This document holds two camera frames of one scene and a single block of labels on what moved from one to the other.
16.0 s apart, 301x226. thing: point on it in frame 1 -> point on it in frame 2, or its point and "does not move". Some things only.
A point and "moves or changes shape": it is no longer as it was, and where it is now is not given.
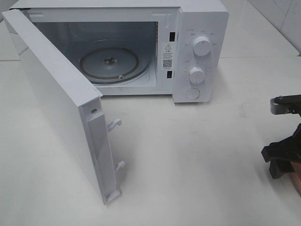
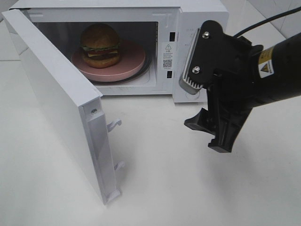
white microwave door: x=75 y=103 does not move
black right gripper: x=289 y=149 -> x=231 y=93
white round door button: x=192 y=93 moves or changes shape
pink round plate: x=296 y=176 -> x=132 y=60
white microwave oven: x=179 y=48 does not move
